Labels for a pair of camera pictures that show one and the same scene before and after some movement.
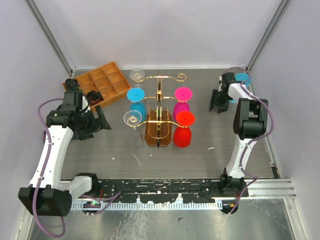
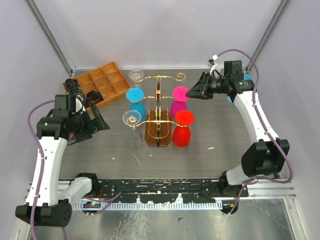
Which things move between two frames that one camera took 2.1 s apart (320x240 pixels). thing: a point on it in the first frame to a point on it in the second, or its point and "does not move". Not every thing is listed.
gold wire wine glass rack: (158, 127) does not move
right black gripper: (213, 100) to (200, 89)
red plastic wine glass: (182, 136) does not move
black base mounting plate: (168, 191) does not move
